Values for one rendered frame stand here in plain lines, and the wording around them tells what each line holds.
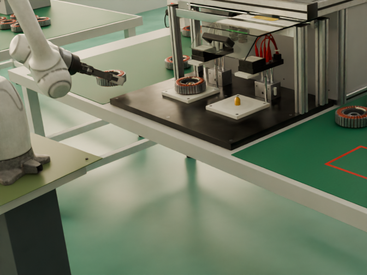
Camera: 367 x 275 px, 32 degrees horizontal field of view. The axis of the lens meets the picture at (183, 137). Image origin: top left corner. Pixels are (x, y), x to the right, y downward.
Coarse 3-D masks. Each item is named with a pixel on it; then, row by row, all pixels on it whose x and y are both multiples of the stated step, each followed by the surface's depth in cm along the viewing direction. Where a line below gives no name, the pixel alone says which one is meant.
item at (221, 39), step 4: (204, 32) 190; (204, 36) 190; (208, 36) 188; (212, 36) 187; (216, 36) 186; (220, 36) 185; (224, 36) 184; (208, 40) 191; (216, 40) 186; (220, 40) 184; (224, 40) 183; (228, 40) 183; (232, 40) 184; (228, 44) 184; (232, 44) 184
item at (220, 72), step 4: (212, 68) 238; (208, 72) 238; (212, 72) 236; (220, 72) 233; (224, 72) 233; (228, 72) 235; (212, 76) 237; (220, 76) 234; (224, 76) 234; (228, 76) 235; (212, 80) 238; (220, 80) 234; (224, 80) 234; (228, 80) 236; (220, 84) 235; (224, 84) 235; (228, 84) 236
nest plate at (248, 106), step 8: (232, 96) 220; (240, 96) 220; (216, 104) 214; (224, 104) 214; (232, 104) 213; (240, 104) 212; (248, 104) 212; (256, 104) 211; (264, 104) 210; (216, 112) 210; (224, 112) 207; (232, 112) 206; (240, 112) 205; (248, 112) 206
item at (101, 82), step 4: (108, 72) 243; (112, 72) 243; (116, 72) 243; (120, 72) 241; (124, 72) 241; (96, 76) 239; (124, 76) 238; (96, 80) 240; (100, 80) 236; (104, 80) 235; (100, 84) 237; (104, 84) 236; (108, 84) 236; (112, 84) 236; (116, 84) 236
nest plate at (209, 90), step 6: (168, 90) 232; (174, 90) 232; (204, 90) 229; (210, 90) 228; (216, 90) 228; (168, 96) 229; (174, 96) 226; (180, 96) 225; (186, 96) 224; (192, 96) 224; (198, 96) 223; (204, 96) 225; (186, 102) 221
